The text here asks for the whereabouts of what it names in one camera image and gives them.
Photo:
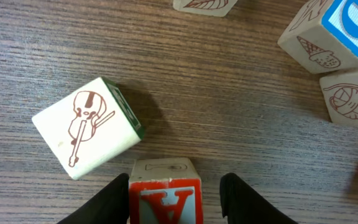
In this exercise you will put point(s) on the violin picture wooden block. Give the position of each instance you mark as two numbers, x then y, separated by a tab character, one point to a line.
89	127

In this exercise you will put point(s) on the yellow wooden block front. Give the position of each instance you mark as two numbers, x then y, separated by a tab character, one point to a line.
340	91

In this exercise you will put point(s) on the plain leaf wooden block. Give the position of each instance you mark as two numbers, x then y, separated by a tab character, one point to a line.
216	8

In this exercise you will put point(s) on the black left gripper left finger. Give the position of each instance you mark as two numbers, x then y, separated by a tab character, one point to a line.
109	206

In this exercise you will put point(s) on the red A wooden block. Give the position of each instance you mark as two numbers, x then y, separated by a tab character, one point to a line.
165	191

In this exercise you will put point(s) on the blue D wooden block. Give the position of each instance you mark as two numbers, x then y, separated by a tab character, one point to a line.
323	36

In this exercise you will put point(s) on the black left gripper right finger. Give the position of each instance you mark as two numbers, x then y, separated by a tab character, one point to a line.
240	204

